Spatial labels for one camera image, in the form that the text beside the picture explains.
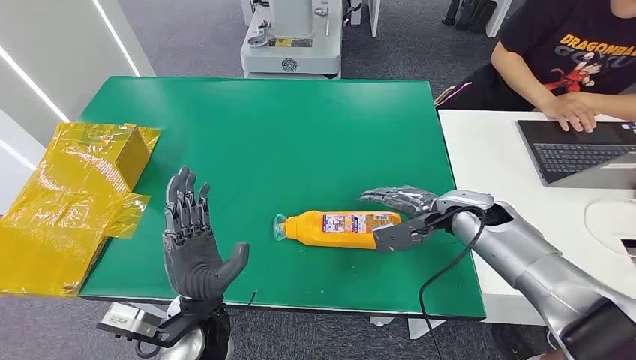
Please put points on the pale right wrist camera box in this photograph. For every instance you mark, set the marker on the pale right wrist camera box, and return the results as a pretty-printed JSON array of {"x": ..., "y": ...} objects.
[{"x": 392, "y": 238}]

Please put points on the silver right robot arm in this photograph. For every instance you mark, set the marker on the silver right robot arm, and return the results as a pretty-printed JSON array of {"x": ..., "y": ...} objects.
[{"x": 522, "y": 253}]

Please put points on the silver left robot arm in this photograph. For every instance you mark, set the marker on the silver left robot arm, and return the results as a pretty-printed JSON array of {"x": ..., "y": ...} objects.
[{"x": 218, "y": 333}]

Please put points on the cardboard box in yellow film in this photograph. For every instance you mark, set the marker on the cardboard box in yellow film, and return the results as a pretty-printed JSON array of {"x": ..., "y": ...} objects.
[{"x": 64, "y": 208}]

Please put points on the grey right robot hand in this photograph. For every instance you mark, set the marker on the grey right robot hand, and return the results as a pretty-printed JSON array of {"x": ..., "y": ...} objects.
[{"x": 405, "y": 200}]

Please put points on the orange bottle with clear cap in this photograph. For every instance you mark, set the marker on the orange bottle with clear cap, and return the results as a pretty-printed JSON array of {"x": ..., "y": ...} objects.
[{"x": 308, "y": 231}]

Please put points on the white board panel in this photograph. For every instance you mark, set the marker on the white board panel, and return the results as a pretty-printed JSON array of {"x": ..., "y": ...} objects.
[{"x": 372, "y": 15}]

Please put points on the white cabinet panel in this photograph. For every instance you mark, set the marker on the white cabinet panel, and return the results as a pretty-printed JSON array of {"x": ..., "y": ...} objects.
[{"x": 499, "y": 17}]

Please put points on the dark grey laptop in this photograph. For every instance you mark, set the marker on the dark grey laptop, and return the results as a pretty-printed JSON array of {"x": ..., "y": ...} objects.
[{"x": 571, "y": 154}]

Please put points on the person in black shirt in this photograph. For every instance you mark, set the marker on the person in black shirt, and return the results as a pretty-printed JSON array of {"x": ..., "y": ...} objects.
[{"x": 556, "y": 30}]

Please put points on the person's hand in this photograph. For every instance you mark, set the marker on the person's hand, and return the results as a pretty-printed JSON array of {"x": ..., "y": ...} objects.
[{"x": 571, "y": 112}]

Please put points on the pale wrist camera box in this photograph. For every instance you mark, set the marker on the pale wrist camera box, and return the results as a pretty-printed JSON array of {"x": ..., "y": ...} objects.
[
  {"x": 392, "y": 238},
  {"x": 124, "y": 320}
]

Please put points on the black stand legs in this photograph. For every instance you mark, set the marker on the black stand legs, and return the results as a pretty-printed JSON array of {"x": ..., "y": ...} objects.
[{"x": 469, "y": 15}]

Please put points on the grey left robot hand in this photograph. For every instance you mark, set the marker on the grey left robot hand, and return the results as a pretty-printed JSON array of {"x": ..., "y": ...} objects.
[{"x": 191, "y": 258}]

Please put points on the white machine with column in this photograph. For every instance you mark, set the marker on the white machine with column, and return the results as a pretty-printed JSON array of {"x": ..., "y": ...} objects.
[{"x": 293, "y": 54}]

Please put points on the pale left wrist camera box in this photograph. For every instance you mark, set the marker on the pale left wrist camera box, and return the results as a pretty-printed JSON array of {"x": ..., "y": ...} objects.
[{"x": 124, "y": 320}]

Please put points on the white desk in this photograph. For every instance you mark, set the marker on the white desk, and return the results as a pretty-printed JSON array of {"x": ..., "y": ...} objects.
[{"x": 487, "y": 164}]

